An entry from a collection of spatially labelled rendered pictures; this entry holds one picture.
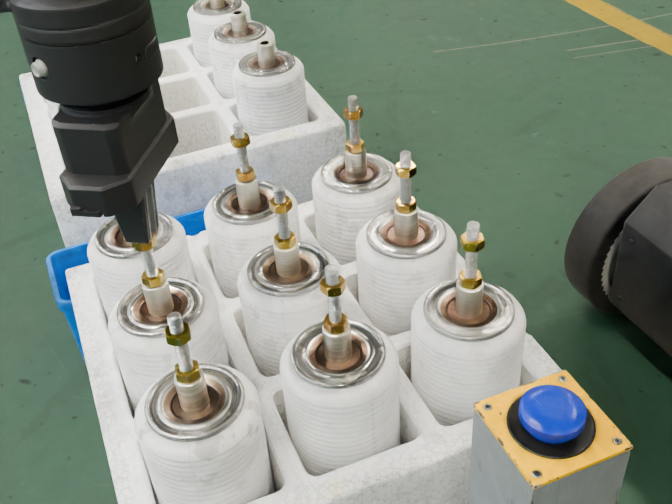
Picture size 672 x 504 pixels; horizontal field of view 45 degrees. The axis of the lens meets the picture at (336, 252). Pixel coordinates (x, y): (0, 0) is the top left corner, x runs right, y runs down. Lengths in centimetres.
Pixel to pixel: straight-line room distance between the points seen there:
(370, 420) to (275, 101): 55
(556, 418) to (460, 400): 20
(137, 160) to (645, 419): 63
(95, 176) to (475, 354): 32
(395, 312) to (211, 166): 39
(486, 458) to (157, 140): 33
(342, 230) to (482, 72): 84
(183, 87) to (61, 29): 74
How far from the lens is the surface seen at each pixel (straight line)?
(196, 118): 117
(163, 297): 70
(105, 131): 57
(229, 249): 81
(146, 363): 71
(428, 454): 68
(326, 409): 63
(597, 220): 97
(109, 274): 80
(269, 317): 72
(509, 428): 52
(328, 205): 84
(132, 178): 59
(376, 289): 76
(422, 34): 180
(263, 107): 109
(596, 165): 137
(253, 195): 81
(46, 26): 55
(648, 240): 92
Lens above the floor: 72
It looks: 38 degrees down
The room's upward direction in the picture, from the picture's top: 4 degrees counter-clockwise
